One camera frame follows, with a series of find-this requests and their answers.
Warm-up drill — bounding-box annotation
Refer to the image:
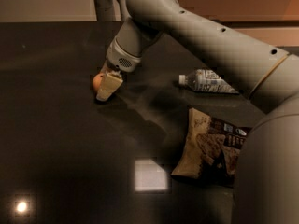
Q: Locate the orange fruit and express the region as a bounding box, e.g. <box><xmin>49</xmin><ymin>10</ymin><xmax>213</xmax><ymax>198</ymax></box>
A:
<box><xmin>92</xmin><ymin>73</ymin><xmax>104</xmax><ymax>92</ymax></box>

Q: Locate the brown sea salt chip bag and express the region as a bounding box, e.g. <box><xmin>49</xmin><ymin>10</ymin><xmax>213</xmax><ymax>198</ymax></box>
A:
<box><xmin>171</xmin><ymin>108</ymin><xmax>250</xmax><ymax>186</ymax></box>

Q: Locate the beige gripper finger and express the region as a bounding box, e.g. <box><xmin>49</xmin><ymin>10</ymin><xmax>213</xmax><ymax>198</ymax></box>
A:
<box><xmin>96</xmin><ymin>72</ymin><xmax>123</xmax><ymax>102</ymax></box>
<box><xmin>100</xmin><ymin>61</ymin><xmax>112</xmax><ymax>74</ymax></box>

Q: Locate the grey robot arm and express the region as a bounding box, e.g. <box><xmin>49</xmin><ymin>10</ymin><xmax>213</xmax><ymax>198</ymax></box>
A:
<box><xmin>94</xmin><ymin>0</ymin><xmax>299</xmax><ymax>224</ymax></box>

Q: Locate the clear plastic water bottle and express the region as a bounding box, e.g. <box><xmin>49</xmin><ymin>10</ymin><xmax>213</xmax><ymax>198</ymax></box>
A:
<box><xmin>178</xmin><ymin>69</ymin><xmax>237</xmax><ymax>94</ymax></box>

